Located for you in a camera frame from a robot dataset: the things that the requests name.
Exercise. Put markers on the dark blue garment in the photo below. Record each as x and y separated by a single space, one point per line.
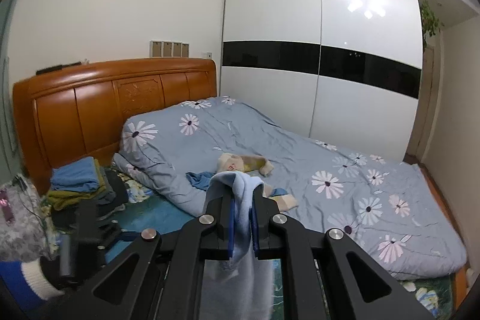
202 180

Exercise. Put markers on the blue white sleeve cuff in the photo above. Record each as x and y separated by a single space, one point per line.
26 286

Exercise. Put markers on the wall switch panel row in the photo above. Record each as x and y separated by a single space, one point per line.
169 49

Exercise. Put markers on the grey folded garment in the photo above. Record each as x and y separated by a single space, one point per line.
108 195

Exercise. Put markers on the beige fuzzy sweater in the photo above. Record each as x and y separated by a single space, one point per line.
250 163

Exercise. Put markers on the olive folded garment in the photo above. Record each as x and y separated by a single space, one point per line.
60 200

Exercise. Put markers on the orange wooden headboard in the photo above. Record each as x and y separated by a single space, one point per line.
64 115

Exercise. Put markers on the person's left hand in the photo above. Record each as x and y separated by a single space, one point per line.
50 268

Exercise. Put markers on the blue folded garment on stack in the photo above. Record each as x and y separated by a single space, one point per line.
80 176

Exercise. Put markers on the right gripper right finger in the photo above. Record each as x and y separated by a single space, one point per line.
326 275

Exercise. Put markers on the teal floral bed blanket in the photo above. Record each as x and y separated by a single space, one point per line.
136 207

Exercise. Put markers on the light blue long-sleeve shirt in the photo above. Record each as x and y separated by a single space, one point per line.
241 287

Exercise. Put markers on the white wardrobe black stripe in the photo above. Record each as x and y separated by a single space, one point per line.
347 72

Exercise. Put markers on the green potted plant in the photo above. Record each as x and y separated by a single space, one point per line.
430 23

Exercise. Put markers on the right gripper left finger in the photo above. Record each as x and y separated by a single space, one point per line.
156 276

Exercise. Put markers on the grey-blue floral duvet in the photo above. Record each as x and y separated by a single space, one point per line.
386 207

